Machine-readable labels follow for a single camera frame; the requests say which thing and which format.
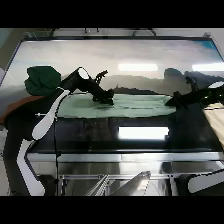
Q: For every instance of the brown garment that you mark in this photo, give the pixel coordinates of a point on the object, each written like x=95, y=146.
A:
x=18, y=105

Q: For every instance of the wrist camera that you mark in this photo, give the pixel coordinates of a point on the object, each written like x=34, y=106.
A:
x=101, y=76
x=192, y=83

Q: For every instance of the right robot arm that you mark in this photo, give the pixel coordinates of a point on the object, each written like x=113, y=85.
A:
x=206, y=181

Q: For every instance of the pale green T-shirt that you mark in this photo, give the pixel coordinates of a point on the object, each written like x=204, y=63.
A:
x=133, y=106

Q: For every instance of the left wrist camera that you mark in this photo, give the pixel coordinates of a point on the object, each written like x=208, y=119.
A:
x=101, y=76

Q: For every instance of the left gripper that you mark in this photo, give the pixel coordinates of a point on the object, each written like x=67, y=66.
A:
x=104, y=96

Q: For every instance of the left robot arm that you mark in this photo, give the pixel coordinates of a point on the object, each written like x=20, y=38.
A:
x=50, y=113

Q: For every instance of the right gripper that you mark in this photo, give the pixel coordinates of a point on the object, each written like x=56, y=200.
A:
x=176, y=99

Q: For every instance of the dark green garment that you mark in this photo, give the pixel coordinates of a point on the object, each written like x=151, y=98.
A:
x=41, y=80

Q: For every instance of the silver frame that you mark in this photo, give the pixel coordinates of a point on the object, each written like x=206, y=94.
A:
x=133, y=158

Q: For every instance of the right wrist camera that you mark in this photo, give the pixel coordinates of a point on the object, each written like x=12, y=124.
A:
x=192, y=83

